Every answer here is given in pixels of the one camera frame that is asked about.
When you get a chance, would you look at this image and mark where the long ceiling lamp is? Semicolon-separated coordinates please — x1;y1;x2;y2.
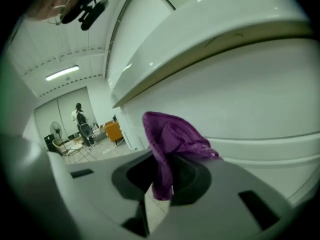
44;64;80;82

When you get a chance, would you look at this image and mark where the wicker chair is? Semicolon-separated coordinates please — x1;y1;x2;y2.
51;138;73;163

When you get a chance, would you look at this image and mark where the large white cabinet door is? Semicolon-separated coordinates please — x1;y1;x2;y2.
119;37;320;150

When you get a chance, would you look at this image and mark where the black standing fan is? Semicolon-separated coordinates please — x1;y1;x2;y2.
49;120;63;140

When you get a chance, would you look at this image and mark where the black head-worn camera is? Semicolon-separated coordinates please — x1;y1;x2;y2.
60;0;110;32

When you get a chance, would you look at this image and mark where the grey mesh chair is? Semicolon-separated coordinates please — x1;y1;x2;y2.
78;122;95;142

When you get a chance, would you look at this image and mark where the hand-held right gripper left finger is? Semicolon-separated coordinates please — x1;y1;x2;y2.
47;149;161;240

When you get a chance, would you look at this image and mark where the black box cabinet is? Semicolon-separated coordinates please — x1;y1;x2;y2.
43;133;62;156

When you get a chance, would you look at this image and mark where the round light table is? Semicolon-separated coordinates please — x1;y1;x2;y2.
66;143;89;164

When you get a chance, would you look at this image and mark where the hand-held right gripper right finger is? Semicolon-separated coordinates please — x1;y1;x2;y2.
149;154;305;240

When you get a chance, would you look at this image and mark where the orange sofa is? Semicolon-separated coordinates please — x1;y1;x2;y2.
104;120;124;146

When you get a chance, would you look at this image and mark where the purple cloth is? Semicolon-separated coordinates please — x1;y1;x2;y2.
141;110;223;202

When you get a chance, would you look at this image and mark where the person's face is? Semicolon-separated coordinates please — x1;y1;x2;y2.
24;0;86;22

